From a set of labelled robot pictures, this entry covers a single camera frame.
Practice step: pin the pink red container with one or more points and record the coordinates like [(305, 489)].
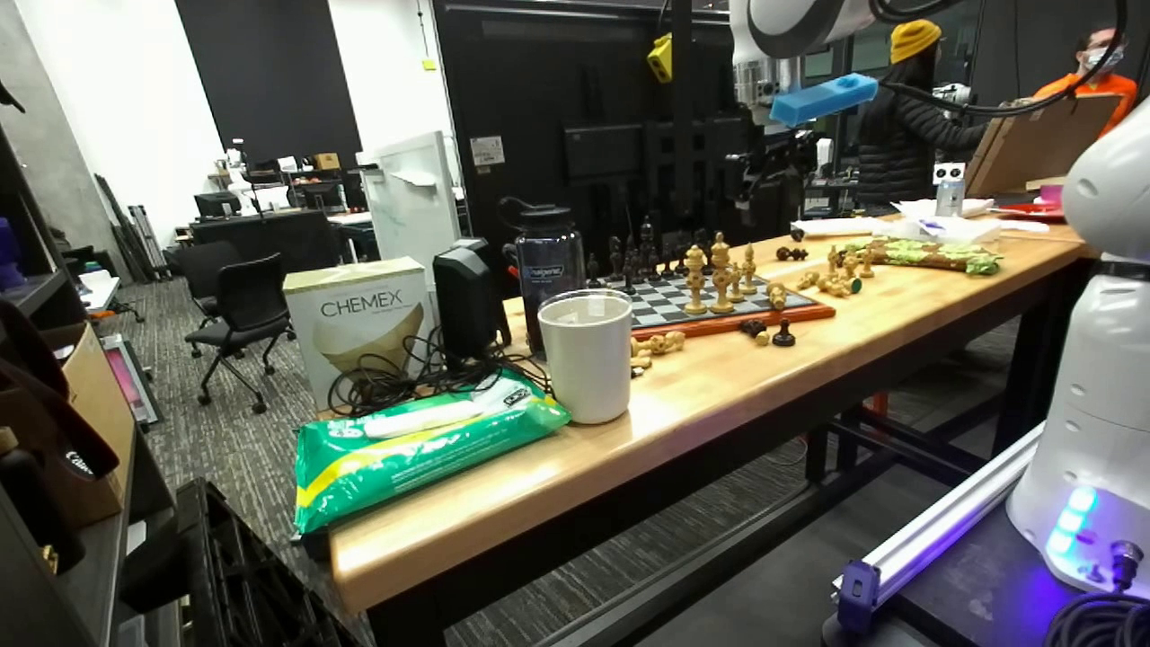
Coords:
[(1031, 203)]

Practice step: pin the white paper cup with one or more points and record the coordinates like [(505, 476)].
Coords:
[(587, 360)]

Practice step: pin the dark background desk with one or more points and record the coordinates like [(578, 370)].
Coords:
[(275, 229)]

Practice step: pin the green wet wipes pack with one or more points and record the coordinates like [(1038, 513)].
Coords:
[(418, 450)]

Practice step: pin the black plastic crate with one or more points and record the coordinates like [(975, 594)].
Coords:
[(238, 576)]

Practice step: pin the small grey box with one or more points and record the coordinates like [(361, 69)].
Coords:
[(950, 189)]

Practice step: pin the person in orange shirt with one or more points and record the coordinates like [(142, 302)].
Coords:
[(1115, 99)]

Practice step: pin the black metal table frame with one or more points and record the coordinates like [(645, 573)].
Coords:
[(718, 552)]

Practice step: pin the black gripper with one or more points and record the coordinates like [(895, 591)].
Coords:
[(774, 150)]

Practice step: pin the person with yellow beanie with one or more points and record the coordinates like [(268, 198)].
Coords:
[(900, 132)]

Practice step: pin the light wooden chess piece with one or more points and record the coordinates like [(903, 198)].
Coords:
[(811, 282), (718, 266), (868, 254), (776, 295), (841, 288), (653, 347), (748, 263), (833, 262), (694, 276)]

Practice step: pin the checkered chess board orange rim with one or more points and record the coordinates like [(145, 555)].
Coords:
[(669, 306)]

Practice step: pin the white Chemex filter box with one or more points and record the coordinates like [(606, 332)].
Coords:
[(353, 318)]

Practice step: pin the brown cardboard sheet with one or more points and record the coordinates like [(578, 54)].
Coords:
[(1043, 150)]

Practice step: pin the large black cabinet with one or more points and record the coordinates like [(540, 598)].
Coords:
[(540, 95)]

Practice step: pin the black office chair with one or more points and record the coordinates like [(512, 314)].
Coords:
[(244, 306)]

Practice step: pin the yellow triangular shade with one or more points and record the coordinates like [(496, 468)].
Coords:
[(660, 60)]

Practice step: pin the green brown patterned mat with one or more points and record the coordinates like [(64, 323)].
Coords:
[(920, 254), (975, 262)]

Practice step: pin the dark water bottle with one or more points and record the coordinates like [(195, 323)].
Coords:
[(542, 272)]

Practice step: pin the pink framed panel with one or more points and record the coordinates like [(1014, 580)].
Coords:
[(130, 378)]

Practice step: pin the aluminium rail blue bracket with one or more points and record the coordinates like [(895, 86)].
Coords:
[(935, 532)]

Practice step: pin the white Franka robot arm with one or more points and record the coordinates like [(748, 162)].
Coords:
[(1089, 396)]

